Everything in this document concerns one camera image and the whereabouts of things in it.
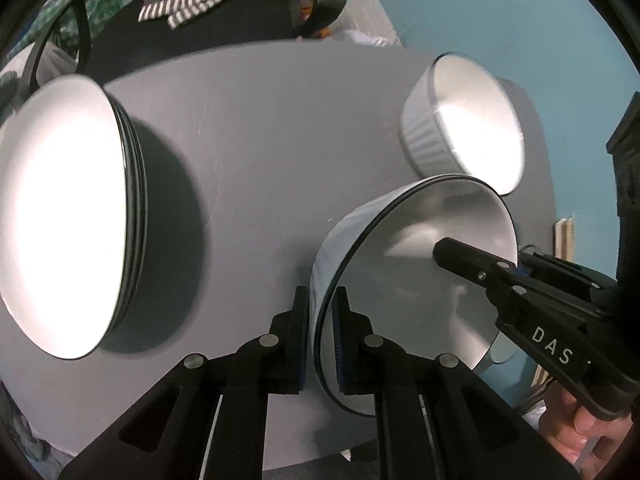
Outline green checkered tablecloth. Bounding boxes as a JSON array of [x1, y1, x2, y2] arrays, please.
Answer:
[[82, 0, 147, 28]]

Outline white plate black rim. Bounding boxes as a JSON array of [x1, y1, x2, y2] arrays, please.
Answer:
[[102, 100, 149, 341], [100, 92, 140, 348], [0, 74, 129, 361]]

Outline wooden board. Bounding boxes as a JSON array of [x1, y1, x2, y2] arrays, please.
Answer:
[[552, 216, 577, 262]]

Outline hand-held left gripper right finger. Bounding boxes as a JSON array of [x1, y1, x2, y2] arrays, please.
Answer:
[[332, 285, 581, 480]]

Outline white bowl black rim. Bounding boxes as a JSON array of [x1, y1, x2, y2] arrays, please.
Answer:
[[399, 52, 526, 197], [310, 174, 518, 417]]

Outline person's right hand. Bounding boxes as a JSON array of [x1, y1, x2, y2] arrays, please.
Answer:
[[542, 385, 640, 480]]

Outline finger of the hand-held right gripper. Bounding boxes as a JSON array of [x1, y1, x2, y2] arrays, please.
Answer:
[[518, 251, 619, 294], [432, 237, 532, 312]]

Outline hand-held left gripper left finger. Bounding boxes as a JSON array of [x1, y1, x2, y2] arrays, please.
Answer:
[[57, 285, 311, 480]]

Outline orange item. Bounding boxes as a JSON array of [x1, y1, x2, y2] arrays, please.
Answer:
[[299, 0, 333, 38]]

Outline white bag on floor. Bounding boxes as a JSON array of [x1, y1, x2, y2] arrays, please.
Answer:
[[330, 27, 402, 50]]

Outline black office chair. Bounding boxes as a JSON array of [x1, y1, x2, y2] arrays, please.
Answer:
[[25, 0, 351, 91]]

